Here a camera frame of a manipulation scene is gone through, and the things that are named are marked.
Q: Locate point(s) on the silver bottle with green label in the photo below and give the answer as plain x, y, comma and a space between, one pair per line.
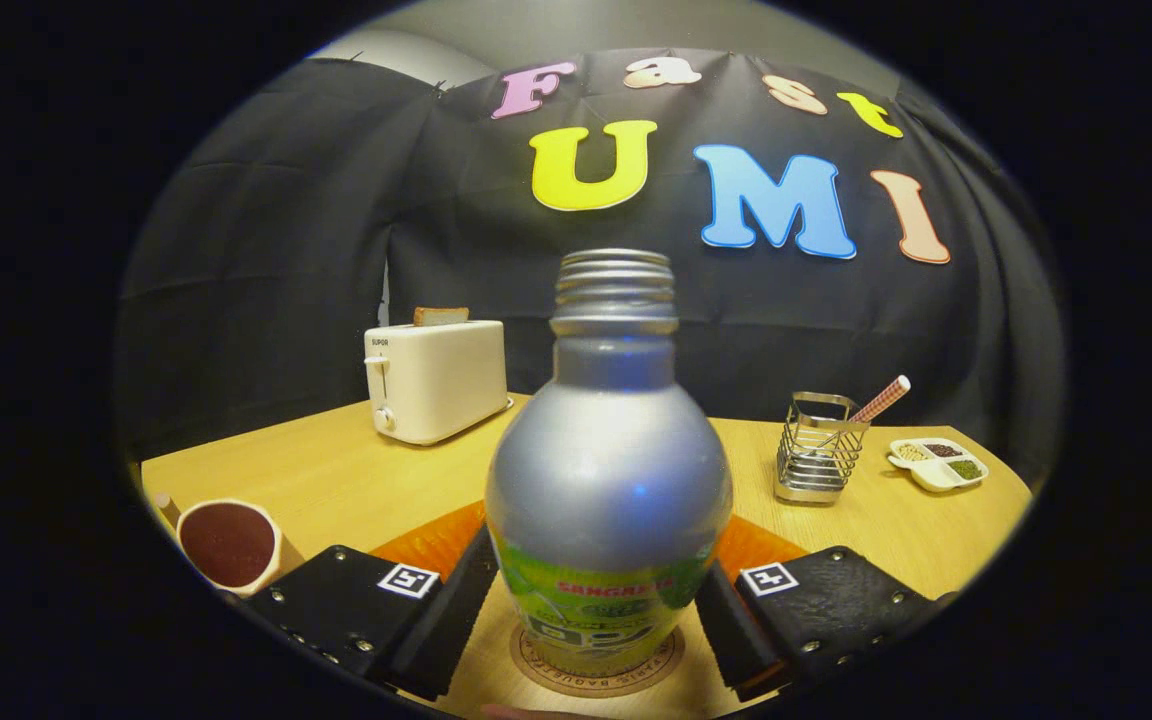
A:
606, 470

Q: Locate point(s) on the white toaster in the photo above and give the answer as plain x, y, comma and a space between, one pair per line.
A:
436, 385

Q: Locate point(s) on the white divided dish of beans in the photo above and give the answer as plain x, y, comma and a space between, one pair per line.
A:
936, 479

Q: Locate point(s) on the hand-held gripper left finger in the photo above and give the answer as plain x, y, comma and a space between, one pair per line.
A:
446, 630

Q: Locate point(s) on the black backdrop cloth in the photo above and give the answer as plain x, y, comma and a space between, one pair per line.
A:
286, 250

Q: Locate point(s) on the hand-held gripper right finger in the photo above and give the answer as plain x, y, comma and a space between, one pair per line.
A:
736, 640

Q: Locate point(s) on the bread slice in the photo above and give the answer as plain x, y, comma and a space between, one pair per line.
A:
441, 316

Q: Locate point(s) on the wooden table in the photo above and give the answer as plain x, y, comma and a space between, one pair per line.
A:
356, 480

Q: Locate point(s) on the round cork coaster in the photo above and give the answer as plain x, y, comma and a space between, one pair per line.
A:
658, 665

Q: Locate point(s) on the red striped straw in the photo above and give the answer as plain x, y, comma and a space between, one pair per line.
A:
881, 398

